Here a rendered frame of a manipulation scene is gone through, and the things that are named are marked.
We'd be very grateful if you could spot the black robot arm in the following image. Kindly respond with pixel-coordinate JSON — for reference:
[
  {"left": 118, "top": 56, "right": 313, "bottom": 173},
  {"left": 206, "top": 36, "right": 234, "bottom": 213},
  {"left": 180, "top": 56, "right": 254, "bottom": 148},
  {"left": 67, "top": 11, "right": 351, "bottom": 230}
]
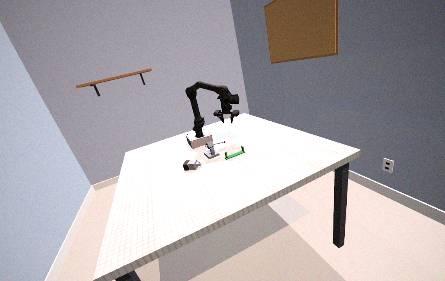
[{"left": 185, "top": 81, "right": 239, "bottom": 138}]

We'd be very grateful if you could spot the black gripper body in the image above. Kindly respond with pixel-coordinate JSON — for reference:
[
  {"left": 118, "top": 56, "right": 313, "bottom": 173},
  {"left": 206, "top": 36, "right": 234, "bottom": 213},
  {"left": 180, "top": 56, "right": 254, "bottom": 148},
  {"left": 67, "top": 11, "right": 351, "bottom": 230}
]
[{"left": 213, "top": 104, "right": 239, "bottom": 117}]

